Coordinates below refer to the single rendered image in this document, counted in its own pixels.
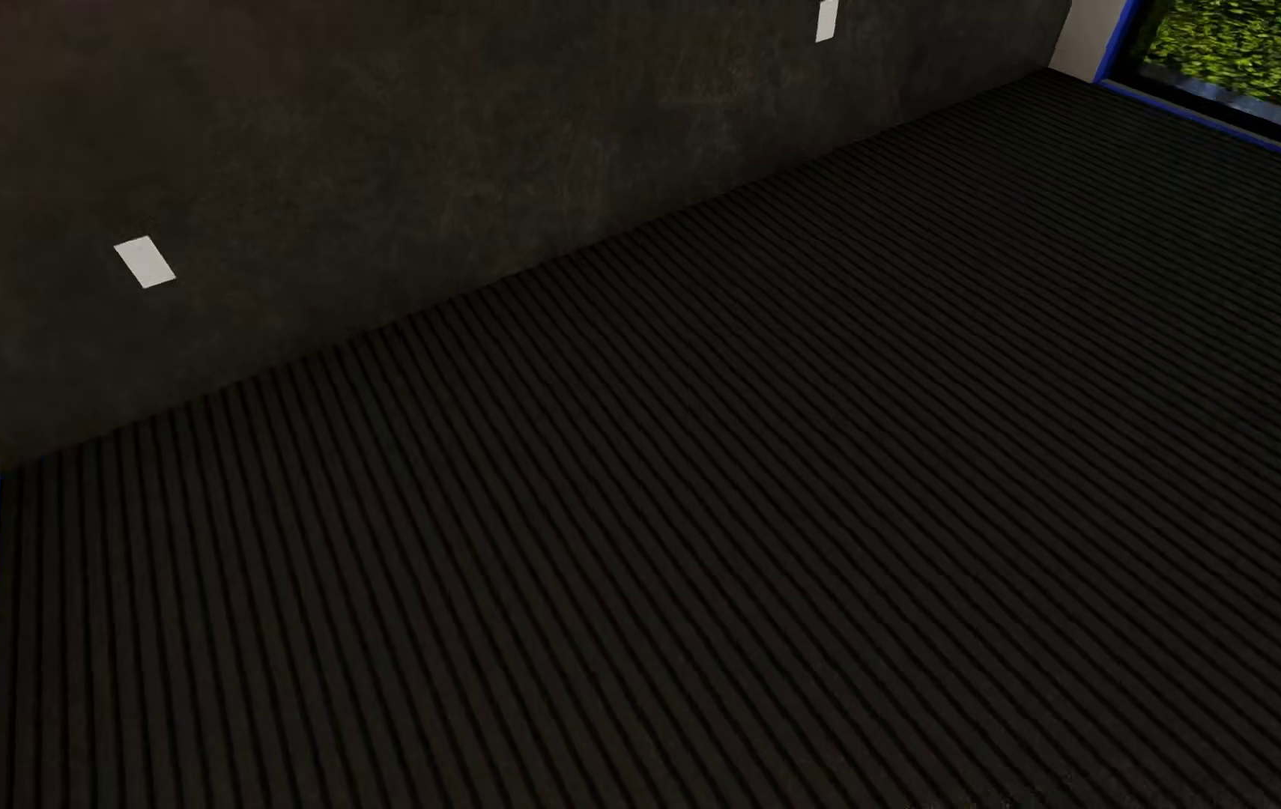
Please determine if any blue framed glass door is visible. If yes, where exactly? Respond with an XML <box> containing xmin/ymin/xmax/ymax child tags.
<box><xmin>1092</xmin><ymin>0</ymin><xmax>1281</xmax><ymax>184</ymax></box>

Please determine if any green hedge outside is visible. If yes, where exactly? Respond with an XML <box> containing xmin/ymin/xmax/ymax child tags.
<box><xmin>1144</xmin><ymin>0</ymin><xmax>1281</xmax><ymax>121</ymax></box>

